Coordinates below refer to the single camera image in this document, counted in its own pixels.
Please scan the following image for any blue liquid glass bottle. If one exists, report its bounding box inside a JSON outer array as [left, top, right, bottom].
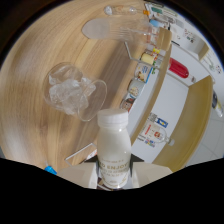
[[43, 164, 58, 176]]

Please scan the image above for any white milk bottle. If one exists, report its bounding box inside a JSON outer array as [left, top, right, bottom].
[[96, 108, 133, 190]]

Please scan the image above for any glass jar wooden lid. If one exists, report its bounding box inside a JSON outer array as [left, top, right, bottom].
[[81, 17, 173, 51]]

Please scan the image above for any yellow cup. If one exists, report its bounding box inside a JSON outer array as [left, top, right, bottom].
[[139, 51, 158, 66]]

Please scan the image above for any blue white cup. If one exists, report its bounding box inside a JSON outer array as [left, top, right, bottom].
[[148, 18, 161, 28]]

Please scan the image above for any two-tier wooden shelf rack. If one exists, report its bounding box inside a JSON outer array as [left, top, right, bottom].
[[64, 29, 224, 174]]

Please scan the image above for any clear glass with ice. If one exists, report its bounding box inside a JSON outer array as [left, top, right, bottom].
[[42, 62, 108, 122]]

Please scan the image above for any white bowl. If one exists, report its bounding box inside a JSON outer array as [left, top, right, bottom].
[[127, 78, 146, 98]]

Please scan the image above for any red liquid glass bottle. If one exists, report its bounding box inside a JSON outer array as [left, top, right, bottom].
[[168, 57, 190, 79]]

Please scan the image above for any white bottle yellow label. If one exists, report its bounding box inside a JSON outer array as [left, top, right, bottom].
[[146, 44, 166, 56]]

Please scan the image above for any white tray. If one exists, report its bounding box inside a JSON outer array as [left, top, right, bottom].
[[149, 3, 178, 18]]

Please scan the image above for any wooden wall shelf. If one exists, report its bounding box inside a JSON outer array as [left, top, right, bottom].
[[198, 41, 211, 61]]

